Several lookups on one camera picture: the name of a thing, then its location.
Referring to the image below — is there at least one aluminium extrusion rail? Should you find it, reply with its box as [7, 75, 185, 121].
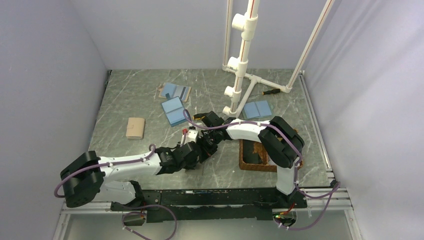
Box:
[53, 187, 352, 240]

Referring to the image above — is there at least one grey leather card holder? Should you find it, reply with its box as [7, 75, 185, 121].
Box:
[184, 162, 204, 172]

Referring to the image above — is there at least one right side aluminium rail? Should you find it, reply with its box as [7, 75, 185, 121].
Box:
[298, 73, 336, 184]

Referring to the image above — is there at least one blue card holder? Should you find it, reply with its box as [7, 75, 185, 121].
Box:
[161, 96, 187, 127]
[242, 100, 273, 120]

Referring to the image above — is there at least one tan card holder with cards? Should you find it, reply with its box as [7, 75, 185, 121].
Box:
[158, 82, 192, 102]

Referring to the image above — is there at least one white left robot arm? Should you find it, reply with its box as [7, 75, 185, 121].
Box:
[54, 141, 205, 210]

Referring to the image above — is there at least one white PVC pipe frame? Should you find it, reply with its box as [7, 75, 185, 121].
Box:
[222, 0, 335, 118]

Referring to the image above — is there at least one black orange screwdriver far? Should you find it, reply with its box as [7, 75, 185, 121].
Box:
[251, 88, 281, 96]

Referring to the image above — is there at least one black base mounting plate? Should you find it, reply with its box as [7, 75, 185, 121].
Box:
[110, 187, 308, 223]

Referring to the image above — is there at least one black yellow screwdriver near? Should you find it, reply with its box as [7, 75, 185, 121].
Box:
[192, 113, 207, 121]

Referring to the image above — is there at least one brown woven basket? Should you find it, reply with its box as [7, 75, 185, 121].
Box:
[239, 139, 304, 173]

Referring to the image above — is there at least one blue card holder on green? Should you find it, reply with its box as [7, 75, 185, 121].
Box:
[242, 100, 273, 120]

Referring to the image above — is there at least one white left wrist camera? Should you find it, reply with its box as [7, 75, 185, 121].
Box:
[180, 128, 199, 145]

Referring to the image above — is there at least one beige closed card holder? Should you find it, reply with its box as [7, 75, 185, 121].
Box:
[125, 117, 146, 139]

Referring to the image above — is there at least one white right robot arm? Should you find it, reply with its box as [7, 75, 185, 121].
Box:
[197, 111, 305, 208]

